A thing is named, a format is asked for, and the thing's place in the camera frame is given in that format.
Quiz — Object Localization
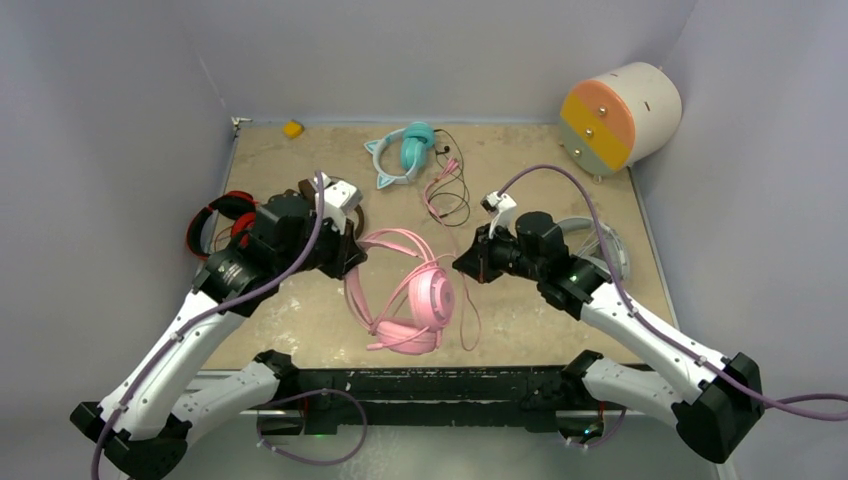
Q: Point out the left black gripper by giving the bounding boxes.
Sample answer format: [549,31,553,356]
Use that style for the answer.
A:
[276,210,367,280]

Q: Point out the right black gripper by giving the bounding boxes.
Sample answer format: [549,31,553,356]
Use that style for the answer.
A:
[454,222,545,285]

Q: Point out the pink headphones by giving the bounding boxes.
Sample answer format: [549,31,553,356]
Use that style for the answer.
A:
[343,158,484,356]

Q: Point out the white grey headphones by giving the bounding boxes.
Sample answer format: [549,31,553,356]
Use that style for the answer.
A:
[557,216,631,281]

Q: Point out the brown silver headphones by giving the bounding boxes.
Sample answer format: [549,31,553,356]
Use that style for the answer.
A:
[298,178,365,239]

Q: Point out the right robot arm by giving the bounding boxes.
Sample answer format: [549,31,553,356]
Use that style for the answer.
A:
[453,212,765,464]

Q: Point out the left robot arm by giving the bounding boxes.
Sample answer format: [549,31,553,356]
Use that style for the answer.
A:
[70,182,366,479]

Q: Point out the red black headphones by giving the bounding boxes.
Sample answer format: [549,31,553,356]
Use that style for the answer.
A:
[185,190,258,260]

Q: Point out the teal cat ear headphones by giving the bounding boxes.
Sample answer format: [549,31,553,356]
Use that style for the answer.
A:
[363,122,471,228]

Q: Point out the small yellow block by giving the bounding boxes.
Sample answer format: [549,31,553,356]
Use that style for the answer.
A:
[281,120,305,139]

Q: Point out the round pastel drawer cabinet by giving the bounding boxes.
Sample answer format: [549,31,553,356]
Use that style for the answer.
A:
[559,62,683,177]

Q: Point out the aluminium frame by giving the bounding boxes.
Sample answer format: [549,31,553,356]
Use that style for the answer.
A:
[119,119,737,480]

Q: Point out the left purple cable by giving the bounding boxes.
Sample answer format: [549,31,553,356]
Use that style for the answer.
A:
[89,170,368,480]

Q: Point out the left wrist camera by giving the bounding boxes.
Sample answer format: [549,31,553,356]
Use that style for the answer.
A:
[313,173,364,232]

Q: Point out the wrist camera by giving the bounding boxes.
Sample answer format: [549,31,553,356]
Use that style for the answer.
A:
[481,191,517,239]
[313,173,364,232]

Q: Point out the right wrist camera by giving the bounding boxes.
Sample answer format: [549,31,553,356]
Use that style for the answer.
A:
[481,191,517,239]

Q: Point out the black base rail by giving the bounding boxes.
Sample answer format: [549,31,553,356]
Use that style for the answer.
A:
[231,354,631,439]

